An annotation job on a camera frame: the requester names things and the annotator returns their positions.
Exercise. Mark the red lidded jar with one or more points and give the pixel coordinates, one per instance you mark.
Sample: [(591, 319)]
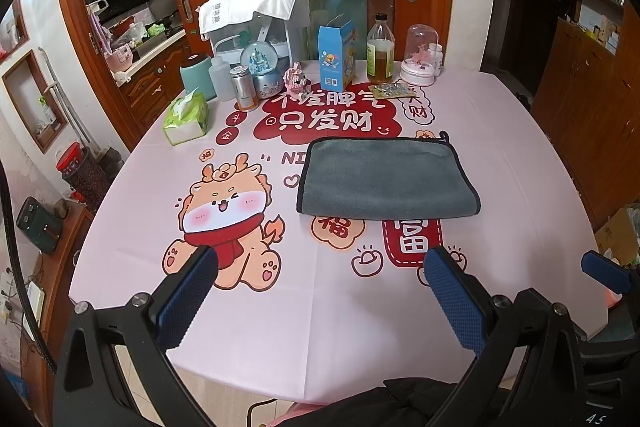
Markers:
[(69, 157)]

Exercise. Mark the grey towel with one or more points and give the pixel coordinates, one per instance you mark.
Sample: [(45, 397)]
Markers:
[(387, 179)]

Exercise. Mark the small white pill bottle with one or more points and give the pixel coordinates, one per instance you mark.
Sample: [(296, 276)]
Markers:
[(438, 59)]

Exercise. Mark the white power strip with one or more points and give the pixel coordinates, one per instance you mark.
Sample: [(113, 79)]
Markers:
[(32, 302)]

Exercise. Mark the white countertop appliance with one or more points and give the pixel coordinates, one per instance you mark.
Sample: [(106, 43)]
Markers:
[(290, 34)]

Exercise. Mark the pink printed tablecloth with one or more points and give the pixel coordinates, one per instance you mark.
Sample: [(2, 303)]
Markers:
[(320, 307)]

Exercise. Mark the silver and orange can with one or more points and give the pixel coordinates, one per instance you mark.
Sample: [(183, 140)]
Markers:
[(244, 89)]

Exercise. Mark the castle snow globe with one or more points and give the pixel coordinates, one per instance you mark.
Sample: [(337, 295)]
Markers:
[(260, 67)]

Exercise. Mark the green tissue pack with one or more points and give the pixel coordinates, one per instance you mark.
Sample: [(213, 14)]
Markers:
[(186, 119)]

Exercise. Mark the glass dome with pink flowers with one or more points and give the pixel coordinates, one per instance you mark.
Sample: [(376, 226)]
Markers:
[(419, 57)]

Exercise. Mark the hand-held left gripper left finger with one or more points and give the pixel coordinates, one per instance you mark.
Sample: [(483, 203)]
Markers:
[(185, 299)]

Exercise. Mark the dark woven basket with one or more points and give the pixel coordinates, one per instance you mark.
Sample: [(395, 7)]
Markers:
[(90, 179)]

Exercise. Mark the pill blister pack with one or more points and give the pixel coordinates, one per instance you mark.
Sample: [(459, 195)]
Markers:
[(392, 90)]

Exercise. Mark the white plastic bottle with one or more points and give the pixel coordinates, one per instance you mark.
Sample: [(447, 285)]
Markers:
[(222, 79)]

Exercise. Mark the white cloth cover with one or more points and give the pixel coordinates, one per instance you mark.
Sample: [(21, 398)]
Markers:
[(240, 7)]

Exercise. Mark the teal round container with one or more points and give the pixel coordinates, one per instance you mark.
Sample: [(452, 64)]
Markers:
[(196, 79)]

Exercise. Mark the pink figurine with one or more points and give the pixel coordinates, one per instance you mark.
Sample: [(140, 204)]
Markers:
[(296, 78)]

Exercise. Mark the glass oil bottle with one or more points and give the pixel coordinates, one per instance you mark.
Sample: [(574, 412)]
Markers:
[(380, 52)]

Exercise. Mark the blue paper carton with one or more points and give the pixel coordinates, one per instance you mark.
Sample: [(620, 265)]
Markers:
[(335, 57)]

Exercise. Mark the wooden cabinet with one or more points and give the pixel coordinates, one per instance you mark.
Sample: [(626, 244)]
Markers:
[(585, 107)]

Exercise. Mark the cardboard box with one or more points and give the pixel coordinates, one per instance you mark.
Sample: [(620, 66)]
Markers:
[(620, 234)]

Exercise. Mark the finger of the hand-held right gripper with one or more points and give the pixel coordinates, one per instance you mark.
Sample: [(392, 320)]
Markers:
[(606, 271)]

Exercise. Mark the pink rice cooker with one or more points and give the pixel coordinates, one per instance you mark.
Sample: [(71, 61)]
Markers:
[(120, 58)]

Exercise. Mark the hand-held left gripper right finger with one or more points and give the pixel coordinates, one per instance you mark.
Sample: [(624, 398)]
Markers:
[(456, 302)]

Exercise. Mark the dark green small appliance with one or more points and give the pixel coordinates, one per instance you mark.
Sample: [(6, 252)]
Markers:
[(39, 224)]

